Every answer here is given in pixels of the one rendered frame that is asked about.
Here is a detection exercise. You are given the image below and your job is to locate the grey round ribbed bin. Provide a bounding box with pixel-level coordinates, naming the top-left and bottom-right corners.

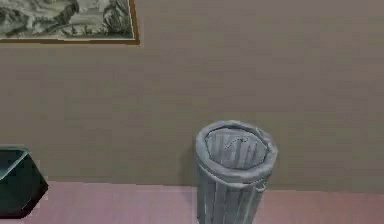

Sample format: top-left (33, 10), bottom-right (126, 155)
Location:
top-left (194, 119), bottom-right (279, 224)

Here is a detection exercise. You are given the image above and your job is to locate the brown framed landscape picture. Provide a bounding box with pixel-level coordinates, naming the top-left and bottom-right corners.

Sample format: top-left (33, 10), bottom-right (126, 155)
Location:
top-left (0, 0), bottom-right (141, 46)

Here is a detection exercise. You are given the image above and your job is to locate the dark green square bin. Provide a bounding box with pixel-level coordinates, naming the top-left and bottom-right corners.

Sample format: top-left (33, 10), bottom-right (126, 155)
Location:
top-left (0, 145), bottom-right (50, 220)

